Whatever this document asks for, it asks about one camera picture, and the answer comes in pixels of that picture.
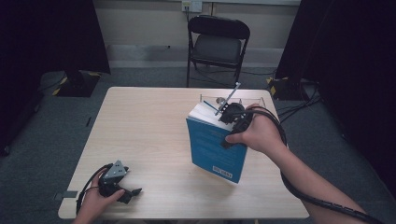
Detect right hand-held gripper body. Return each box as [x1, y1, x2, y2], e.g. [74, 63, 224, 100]
[214, 81, 255, 149]

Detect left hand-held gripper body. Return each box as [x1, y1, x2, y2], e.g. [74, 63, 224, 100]
[98, 160, 131, 199]

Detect clear acrylic book stand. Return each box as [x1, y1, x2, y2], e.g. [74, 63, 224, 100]
[199, 93, 267, 110]

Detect thick blue book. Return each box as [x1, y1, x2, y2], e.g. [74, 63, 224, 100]
[186, 101, 249, 185]

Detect person's left hand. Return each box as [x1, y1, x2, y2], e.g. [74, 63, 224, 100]
[79, 171, 126, 220]

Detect person's right hand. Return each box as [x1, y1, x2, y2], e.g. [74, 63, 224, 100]
[225, 104, 288, 157]

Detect grey tape strip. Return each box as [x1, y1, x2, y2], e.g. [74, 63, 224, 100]
[53, 189, 79, 201]

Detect black stand base striped tape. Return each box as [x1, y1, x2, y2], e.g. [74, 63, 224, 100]
[51, 70, 103, 98]
[265, 76, 319, 101]

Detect black folding chair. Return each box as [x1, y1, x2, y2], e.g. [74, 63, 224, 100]
[186, 14, 252, 89]

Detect black curtain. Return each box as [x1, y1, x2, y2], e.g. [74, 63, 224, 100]
[275, 0, 396, 190]
[0, 0, 112, 157]

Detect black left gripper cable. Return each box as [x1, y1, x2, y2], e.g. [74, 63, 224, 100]
[76, 162, 114, 217]

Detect black spiral-wrapped gripper cable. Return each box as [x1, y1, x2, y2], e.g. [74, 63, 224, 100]
[239, 105, 386, 224]

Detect black floor cables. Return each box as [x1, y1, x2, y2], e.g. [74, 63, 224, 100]
[276, 81, 323, 123]

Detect white wall outlet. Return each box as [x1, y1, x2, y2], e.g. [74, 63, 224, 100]
[181, 0, 204, 14]

